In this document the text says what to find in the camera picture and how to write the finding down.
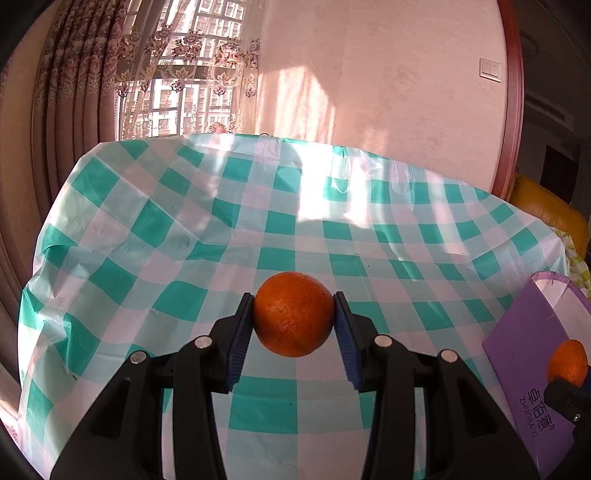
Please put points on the pleated beige curtain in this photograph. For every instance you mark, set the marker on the pleated beige curtain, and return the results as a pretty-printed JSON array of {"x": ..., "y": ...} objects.
[{"x": 51, "y": 161}]

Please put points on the sheer floral curtain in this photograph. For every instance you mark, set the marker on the sheer floral curtain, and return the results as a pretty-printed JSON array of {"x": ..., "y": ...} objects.
[{"x": 184, "y": 69}]

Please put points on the small pink fan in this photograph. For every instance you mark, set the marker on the small pink fan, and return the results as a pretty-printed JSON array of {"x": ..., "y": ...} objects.
[{"x": 217, "y": 128}]

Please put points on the yellow leather sofa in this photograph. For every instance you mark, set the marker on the yellow leather sofa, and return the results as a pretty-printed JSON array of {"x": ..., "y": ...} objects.
[{"x": 549, "y": 207}]

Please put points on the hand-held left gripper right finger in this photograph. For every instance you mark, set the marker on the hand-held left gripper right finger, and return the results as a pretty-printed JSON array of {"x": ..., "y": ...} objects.
[{"x": 348, "y": 355}]

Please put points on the yellow-green patterned cloth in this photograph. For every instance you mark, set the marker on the yellow-green patterned cloth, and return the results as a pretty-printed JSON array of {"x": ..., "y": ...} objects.
[{"x": 577, "y": 261}]

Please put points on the teal checkered tablecloth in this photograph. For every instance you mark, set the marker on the teal checkered tablecloth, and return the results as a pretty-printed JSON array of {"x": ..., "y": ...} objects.
[{"x": 184, "y": 230}]

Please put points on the wall light switch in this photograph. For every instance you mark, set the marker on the wall light switch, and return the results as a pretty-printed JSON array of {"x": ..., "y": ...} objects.
[{"x": 490, "y": 69}]

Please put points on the purple cardboard box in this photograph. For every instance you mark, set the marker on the purple cardboard box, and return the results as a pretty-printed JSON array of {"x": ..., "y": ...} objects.
[{"x": 521, "y": 364}]

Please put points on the reddish wooden door frame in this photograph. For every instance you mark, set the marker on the reddish wooden door frame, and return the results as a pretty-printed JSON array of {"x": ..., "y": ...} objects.
[{"x": 512, "y": 92}]

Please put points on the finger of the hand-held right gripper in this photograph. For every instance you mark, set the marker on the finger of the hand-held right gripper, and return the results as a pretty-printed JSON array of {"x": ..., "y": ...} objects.
[{"x": 565, "y": 404}]

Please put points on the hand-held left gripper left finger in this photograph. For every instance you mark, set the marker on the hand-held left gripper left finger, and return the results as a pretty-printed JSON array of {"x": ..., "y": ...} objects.
[{"x": 238, "y": 355}]

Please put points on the orange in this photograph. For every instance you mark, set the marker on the orange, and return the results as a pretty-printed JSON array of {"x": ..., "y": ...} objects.
[
  {"x": 569, "y": 362},
  {"x": 294, "y": 314}
]

